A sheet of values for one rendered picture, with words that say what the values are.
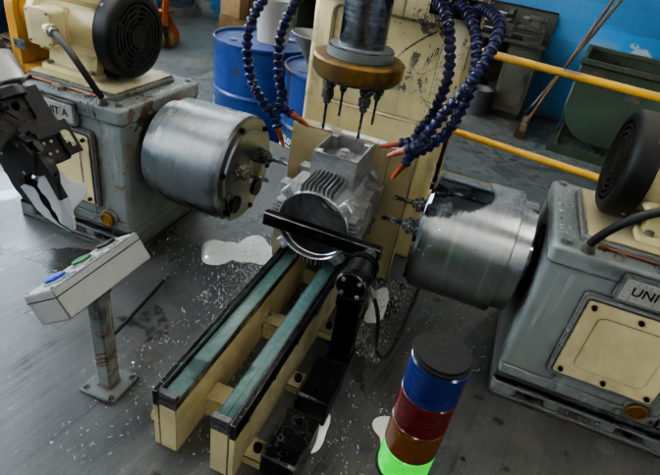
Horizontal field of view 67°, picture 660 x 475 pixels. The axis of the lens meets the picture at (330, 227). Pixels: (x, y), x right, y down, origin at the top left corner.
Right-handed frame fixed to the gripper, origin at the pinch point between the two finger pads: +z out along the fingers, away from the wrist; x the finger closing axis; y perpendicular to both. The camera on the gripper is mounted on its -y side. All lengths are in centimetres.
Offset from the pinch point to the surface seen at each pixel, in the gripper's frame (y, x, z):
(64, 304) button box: -8.8, -3.6, 8.7
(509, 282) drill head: 34, -51, 42
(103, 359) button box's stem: -2.0, 7.8, 23.0
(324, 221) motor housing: 50, -11, 28
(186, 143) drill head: 35.5, 2.9, -1.8
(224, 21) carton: 536, 295, -88
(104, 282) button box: -1.9, -3.6, 9.6
